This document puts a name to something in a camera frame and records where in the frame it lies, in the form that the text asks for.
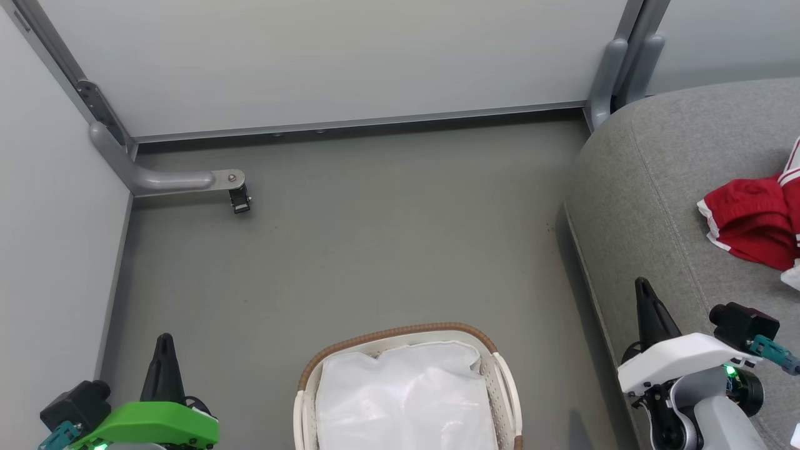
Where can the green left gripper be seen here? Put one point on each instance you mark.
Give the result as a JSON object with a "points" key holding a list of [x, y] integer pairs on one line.
{"points": [[156, 425]]}

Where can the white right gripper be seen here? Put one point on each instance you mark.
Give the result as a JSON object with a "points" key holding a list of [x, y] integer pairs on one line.
{"points": [[681, 359]]}

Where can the red white-trimmed garment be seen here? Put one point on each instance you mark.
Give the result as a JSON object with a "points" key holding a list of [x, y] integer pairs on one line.
{"points": [[750, 219]]}

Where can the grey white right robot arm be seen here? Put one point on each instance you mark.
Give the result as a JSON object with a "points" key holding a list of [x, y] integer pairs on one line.
{"points": [[719, 422]]}

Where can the grey fabric sofa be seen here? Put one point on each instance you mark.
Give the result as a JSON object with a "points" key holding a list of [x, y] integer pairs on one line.
{"points": [[656, 187]]}

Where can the white basket with brown rim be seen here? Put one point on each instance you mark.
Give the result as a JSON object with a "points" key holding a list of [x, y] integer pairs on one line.
{"points": [[507, 387]]}

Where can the metal caster wheel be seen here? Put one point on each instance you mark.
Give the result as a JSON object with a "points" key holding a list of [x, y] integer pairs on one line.
{"points": [[239, 200]]}

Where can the long grey partition foot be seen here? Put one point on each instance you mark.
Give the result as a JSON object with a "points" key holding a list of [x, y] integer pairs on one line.
{"points": [[169, 180]]}

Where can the short grey partition foot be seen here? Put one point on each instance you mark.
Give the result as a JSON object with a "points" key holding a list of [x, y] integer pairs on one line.
{"points": [[650, 59], [605, 81]]}

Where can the white basket liner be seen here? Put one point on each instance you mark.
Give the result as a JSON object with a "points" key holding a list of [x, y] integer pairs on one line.
{"points": [[406, 400]]}

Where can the dark partition hinge plate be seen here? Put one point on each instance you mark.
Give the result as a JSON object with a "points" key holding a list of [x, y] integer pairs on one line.
{"points": [[97, 106]]}

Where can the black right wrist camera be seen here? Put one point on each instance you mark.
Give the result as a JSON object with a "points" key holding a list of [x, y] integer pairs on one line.
{"points": [[744, 325]]}

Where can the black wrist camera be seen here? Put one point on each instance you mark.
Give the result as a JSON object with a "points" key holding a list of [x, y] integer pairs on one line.
{"points": [[744, 325], [75, 403]]}

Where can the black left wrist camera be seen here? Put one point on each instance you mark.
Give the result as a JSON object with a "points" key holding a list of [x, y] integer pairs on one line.
{"points": [[75, 403]]}

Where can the teal left camera connector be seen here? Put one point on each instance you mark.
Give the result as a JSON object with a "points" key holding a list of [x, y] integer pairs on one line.
{"points": [[59, 436]]}

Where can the teal camera connector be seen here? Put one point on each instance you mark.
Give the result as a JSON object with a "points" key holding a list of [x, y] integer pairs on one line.
{"points": [[774, 351], [59, 436]]}

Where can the teal right camera connector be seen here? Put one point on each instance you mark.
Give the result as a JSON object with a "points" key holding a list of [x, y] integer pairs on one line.
{"points": [[774, 351]]}

